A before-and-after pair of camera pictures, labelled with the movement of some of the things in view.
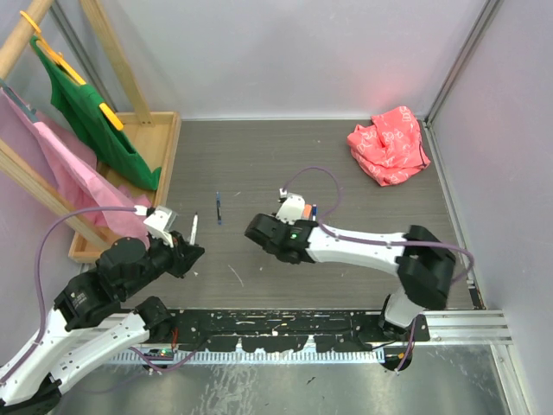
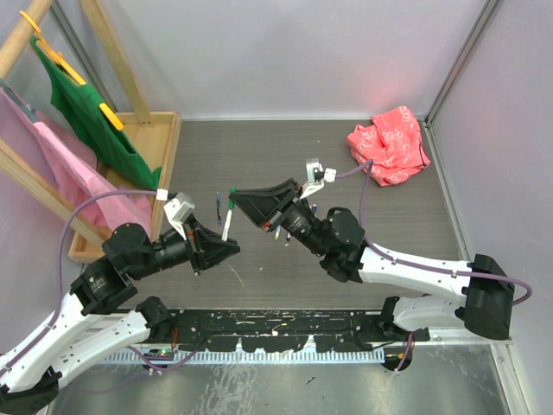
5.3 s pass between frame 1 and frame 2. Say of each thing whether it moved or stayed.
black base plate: stayed
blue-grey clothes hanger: stayed
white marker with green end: moved
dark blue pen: stayed
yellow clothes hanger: stayed
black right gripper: moved
